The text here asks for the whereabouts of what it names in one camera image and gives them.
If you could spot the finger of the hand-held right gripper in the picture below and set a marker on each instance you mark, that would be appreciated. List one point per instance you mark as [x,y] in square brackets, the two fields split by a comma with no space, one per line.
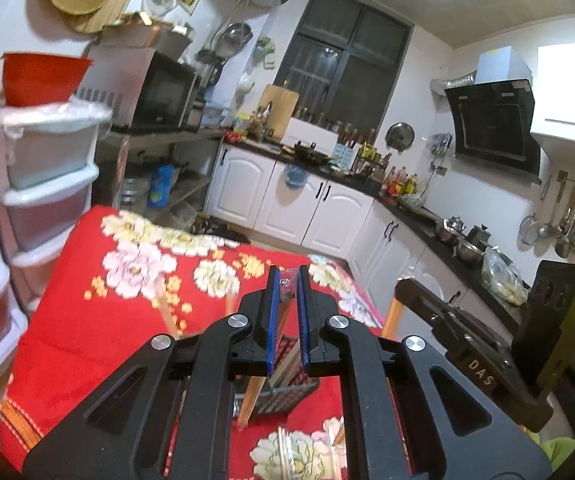
[425,310]

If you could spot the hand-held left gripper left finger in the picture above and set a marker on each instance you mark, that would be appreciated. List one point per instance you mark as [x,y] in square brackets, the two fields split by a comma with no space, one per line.
[271,330]

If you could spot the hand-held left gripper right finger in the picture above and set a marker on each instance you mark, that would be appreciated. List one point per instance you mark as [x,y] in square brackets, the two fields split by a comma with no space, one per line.
[305,330]

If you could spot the plastic-wrapped chopstick pair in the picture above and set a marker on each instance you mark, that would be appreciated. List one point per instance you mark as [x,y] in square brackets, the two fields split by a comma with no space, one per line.
[287,287]

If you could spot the grey lattice utensil holder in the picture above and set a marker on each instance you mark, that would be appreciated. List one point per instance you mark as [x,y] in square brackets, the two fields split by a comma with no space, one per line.
[295,395]

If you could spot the bunch of wooden chopsticks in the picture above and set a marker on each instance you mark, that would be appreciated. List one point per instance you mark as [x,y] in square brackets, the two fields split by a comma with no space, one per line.
[250,402]

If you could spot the row of hanging kitchen utensils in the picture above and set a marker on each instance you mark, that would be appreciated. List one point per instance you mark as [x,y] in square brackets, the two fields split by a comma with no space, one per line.
[562,220]

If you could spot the clear plastic bag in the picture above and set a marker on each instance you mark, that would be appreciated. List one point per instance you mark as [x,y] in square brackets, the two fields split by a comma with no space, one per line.
[505,277]

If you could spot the black kitchen countertop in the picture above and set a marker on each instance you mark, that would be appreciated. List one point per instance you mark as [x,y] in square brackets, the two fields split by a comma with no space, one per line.
[417,220]

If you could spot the white kitchen cabinets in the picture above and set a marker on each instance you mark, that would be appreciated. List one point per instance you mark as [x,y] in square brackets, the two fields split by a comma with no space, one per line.
[337,210]

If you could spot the row of condiment bottles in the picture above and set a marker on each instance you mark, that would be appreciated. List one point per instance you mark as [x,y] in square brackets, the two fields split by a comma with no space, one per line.
[401,182]

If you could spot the blue hanging bag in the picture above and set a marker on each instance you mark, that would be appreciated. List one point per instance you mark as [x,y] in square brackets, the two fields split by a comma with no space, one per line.
[296,176]

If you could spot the hanging steel pot lid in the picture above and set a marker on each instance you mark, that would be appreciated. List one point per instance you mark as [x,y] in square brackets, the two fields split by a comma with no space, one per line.
[400,137]

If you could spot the black wok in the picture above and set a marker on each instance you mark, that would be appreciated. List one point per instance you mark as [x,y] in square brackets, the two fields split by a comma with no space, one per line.
[312,154]

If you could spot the blue detergent bottle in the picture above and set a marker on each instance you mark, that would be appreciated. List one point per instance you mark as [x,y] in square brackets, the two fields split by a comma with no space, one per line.
[161,190]

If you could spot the red floral blanket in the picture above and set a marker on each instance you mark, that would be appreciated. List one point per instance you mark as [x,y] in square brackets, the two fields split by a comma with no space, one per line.
[92,350]

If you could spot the knife block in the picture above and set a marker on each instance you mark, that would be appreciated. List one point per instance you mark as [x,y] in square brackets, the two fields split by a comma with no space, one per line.
[346,147]

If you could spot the white appliance box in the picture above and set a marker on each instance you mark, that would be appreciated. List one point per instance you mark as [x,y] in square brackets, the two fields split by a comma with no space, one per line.
[310,132]

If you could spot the black range hood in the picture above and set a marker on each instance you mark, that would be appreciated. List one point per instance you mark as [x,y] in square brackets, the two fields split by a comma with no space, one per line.
[497,125]

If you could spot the metal shelf rack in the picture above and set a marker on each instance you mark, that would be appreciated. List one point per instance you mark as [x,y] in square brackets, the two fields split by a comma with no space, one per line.
[167,140]

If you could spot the rectangular wooden cutting board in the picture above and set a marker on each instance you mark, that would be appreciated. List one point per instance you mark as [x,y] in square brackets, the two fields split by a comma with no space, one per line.
[280,110]

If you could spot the white upper cabinet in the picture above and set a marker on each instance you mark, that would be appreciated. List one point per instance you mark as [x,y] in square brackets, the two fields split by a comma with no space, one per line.
[572,95]

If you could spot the silver microwave oven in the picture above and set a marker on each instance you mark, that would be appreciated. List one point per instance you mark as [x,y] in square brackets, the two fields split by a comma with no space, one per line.
[152,92]

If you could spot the black blender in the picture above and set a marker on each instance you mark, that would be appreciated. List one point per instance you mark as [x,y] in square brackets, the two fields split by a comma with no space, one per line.
[211,70]

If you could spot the dark window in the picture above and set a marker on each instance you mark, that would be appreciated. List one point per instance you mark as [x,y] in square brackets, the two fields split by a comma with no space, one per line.
[342,55]

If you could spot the hanging steel colander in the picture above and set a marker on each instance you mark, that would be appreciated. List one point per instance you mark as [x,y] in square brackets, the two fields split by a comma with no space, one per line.
[237,37]

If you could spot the metal basin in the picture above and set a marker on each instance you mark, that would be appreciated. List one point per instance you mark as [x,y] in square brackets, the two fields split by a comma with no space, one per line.
[142,40]

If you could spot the red plastic basin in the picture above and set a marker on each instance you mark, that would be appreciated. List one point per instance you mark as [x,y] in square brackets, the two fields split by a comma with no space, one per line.
[42,80]

